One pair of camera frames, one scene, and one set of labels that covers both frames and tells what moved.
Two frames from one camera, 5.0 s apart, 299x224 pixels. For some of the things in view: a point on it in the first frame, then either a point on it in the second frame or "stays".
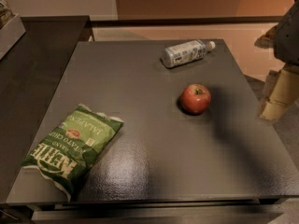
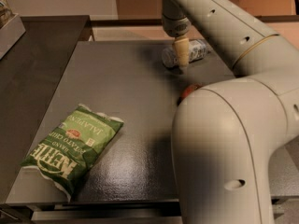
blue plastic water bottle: (185, 53) stays
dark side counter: (32, 76) stays
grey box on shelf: (10, 34) stays
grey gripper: (288, 37) → (176, 26)
